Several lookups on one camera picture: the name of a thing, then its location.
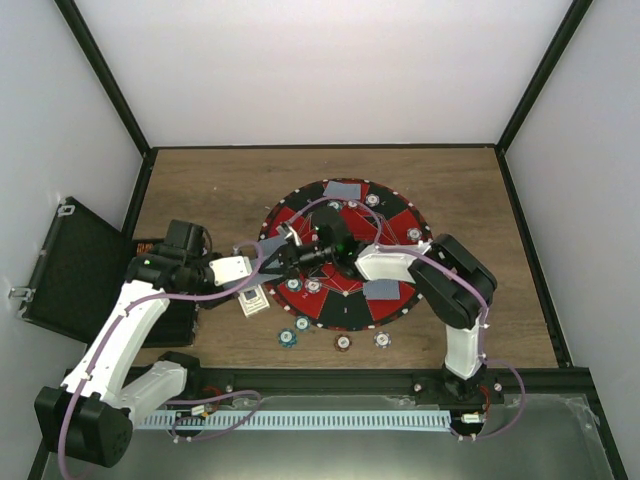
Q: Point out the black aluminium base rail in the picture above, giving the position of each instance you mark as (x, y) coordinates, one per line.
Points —
(426, 386)

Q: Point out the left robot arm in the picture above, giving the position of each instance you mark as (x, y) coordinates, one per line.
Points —
(91, 416)

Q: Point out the light blue slotted cable duct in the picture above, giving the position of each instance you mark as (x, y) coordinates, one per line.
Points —
(402, 420)

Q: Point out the black frame post left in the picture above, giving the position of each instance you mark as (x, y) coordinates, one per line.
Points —
(93, 54)

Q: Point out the green chip mat edge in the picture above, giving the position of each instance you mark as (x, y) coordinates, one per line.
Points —
(302, 324)

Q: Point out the blue white chips seat six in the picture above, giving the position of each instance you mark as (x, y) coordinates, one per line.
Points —
(372, 200)

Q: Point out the black frame post right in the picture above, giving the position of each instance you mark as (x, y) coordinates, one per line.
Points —
(561, 39)

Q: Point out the blue white poker chip stack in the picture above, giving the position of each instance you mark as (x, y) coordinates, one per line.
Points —
(382, 339)

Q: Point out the dealt card seat ten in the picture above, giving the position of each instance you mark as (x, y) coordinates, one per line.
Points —
(382, 290)

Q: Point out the white card box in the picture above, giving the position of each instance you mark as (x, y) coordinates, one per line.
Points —
(253, 301)

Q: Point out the orange brown poker chip stack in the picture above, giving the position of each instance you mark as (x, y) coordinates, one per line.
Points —
(342, 343)

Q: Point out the green poker chip stack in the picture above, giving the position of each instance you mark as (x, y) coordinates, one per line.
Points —
(287, 338)

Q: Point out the black poker set case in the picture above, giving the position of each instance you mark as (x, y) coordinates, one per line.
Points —
(85, 261)

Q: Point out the green chips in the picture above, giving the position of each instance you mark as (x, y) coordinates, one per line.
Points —
(294, 285)

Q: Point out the blue white chips seat eight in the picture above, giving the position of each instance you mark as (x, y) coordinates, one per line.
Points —
(414, 234)

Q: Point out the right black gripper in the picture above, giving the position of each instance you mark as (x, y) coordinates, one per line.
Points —
(292, 262)

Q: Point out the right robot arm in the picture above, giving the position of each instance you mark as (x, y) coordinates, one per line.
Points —
(457, 287)

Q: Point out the dealt card seat four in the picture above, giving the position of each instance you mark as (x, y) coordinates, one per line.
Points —
(269, 246)

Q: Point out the round red black poker mat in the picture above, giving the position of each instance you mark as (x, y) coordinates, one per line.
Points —
(340, 303)

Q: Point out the dealt card seat five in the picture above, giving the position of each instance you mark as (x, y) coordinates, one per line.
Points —
(341, 190)

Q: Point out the green chips seat five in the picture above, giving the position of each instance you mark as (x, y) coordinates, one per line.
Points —
(337, 205)

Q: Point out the black frame post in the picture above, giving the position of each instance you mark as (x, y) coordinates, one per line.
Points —
(561, 39)
(93, 54)

